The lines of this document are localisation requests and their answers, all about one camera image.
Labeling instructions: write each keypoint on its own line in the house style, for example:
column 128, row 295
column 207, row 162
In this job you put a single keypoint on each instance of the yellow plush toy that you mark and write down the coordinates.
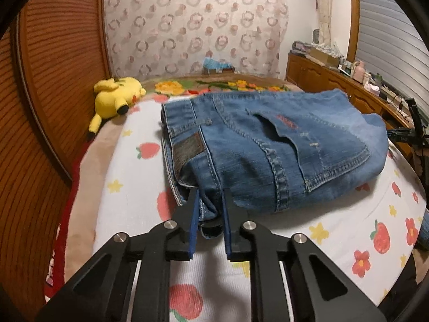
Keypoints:
column 114, row 97

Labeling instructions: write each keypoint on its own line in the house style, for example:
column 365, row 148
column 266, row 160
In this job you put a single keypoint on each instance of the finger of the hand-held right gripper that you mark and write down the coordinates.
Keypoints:
column 400, row 133

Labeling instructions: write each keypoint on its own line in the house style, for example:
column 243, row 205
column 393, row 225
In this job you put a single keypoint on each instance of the pink bottle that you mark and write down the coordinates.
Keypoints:
column 358, row 72

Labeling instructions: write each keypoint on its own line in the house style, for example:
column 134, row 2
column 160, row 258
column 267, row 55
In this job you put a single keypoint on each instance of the wooden dresser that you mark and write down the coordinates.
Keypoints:
column 318, row 77

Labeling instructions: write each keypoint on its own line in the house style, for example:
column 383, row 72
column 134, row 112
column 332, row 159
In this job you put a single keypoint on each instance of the beige blanket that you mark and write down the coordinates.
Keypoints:
column 87, row 191

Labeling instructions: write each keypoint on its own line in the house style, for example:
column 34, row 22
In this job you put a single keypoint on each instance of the grey window shutter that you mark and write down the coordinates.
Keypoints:
column 385, row 23

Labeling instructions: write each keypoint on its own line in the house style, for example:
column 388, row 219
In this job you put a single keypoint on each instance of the red blanket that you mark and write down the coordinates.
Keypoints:
column 62, row 241

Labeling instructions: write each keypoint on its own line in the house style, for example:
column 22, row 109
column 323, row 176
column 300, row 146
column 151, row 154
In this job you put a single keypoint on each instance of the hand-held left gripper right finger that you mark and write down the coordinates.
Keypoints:
column 228, row 238

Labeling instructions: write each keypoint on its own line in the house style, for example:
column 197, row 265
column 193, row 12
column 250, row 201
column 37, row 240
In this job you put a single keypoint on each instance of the cream lace curtain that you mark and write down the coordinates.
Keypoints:
column 325, row 13

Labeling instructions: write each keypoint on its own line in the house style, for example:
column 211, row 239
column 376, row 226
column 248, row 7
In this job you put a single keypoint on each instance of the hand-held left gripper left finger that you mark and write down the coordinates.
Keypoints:
column 194, row 238

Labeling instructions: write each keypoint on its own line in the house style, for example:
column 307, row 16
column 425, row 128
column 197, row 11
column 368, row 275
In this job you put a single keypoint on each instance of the white strawberry print blanket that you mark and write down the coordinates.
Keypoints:
column 134, row 174

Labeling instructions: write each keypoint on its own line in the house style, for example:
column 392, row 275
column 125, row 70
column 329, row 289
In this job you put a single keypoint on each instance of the cardboard box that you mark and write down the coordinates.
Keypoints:
column 323, row 57

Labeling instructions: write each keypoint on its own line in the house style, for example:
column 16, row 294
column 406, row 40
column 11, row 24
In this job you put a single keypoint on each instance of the blue denim pants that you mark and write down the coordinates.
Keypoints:
column 251, row 141

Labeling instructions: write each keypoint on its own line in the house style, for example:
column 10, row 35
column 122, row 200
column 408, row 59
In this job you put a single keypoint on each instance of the louvered wooden door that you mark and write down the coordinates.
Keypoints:
column 67, row 57
column 23, row 174

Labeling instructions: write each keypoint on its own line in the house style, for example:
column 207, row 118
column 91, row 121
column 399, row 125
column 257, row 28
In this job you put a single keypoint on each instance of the small blue plush toy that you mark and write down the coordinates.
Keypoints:
column 214, row 64

